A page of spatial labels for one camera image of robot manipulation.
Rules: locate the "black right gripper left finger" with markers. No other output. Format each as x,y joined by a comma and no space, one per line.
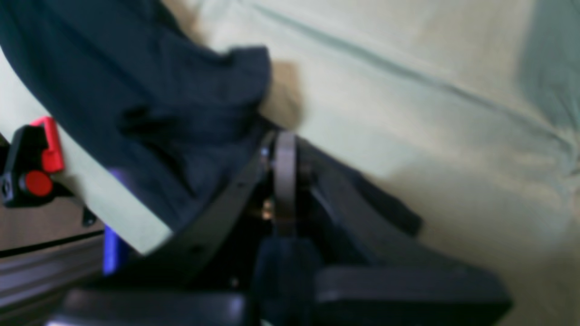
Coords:
272,172

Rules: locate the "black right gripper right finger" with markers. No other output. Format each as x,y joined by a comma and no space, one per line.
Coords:
379,225

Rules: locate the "black T-shirt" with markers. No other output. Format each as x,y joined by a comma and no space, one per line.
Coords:
160,106

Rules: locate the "light green table cloth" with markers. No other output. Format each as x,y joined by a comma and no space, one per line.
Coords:
477,130

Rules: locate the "blue orange bar clamp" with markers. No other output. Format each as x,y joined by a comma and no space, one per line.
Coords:
34,156

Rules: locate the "black aluminium frame beam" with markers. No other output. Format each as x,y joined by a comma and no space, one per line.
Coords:
32,285

